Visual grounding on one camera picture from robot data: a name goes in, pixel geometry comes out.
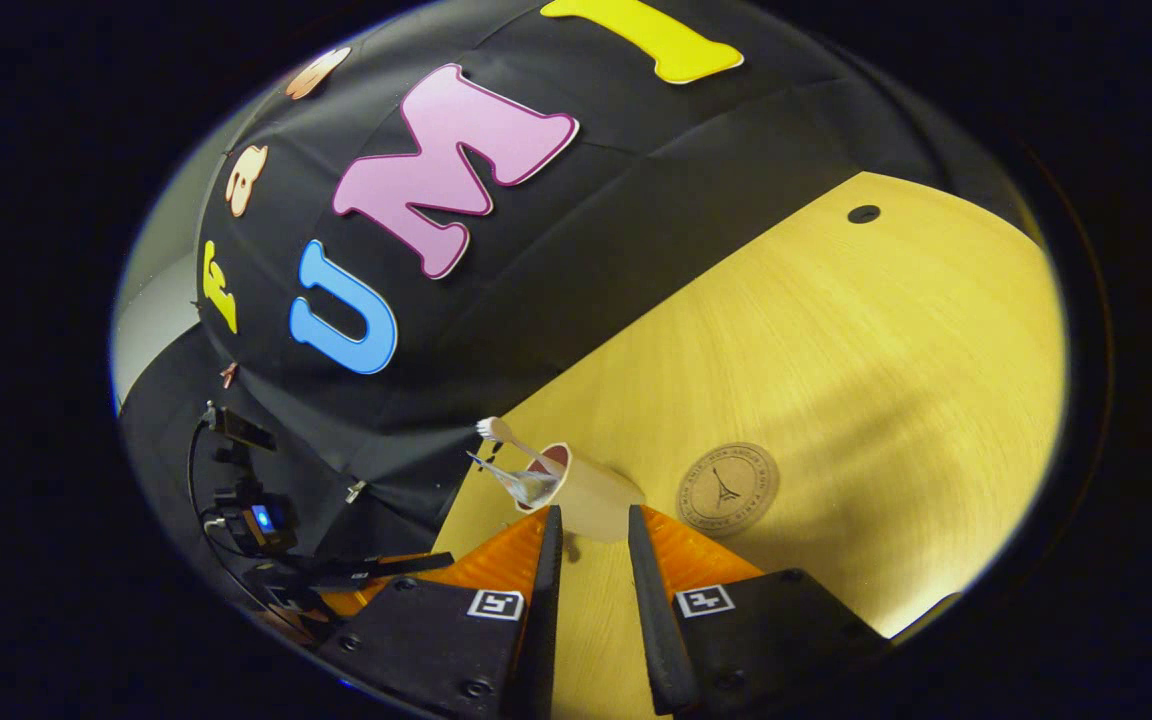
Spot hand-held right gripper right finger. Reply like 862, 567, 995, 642
628, 505, 887, 717

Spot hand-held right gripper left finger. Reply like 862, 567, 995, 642
316, 505, 565, 719

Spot beige cup with wooden handle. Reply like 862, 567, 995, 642
516, 443, 647, 544

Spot white toothpaste tube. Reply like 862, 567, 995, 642
466, 452, 557, 506

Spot round brown coaster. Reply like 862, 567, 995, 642
676, 442, 780, 538

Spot white toothbrush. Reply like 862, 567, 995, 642
476, 417, 565, 481

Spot wooden desktop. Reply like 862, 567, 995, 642
431, 171, 1067, 719

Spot black backdrop cloth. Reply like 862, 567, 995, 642
116, 0, 1049, 626

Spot black cable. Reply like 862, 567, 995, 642
186, 418, 272, 606

